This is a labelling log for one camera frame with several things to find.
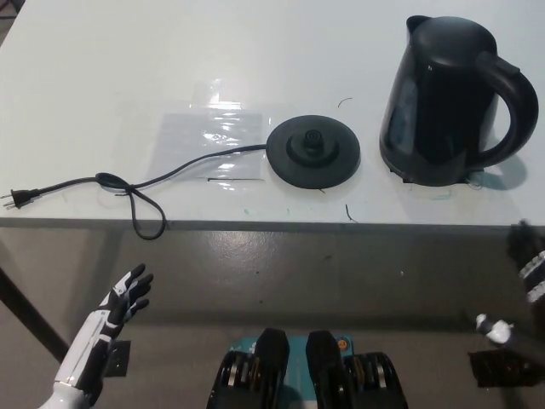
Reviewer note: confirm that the round black kettle base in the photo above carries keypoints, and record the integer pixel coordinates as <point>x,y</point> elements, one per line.
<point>332,166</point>

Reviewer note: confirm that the black table leg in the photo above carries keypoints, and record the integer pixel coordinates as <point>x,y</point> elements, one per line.
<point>30,304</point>

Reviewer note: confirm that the large black floor tape patch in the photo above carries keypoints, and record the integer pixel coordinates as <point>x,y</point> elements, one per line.
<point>494,368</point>

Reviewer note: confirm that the black electric kettle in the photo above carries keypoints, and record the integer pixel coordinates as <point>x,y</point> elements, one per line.
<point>443,106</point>

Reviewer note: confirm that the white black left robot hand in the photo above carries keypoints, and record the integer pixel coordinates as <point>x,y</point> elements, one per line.
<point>98,336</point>

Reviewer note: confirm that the clear plastic sheet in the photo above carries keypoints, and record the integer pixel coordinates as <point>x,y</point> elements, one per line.
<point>187,140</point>

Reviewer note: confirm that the small black floor tape patch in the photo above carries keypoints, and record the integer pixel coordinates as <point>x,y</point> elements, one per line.
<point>121,360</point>

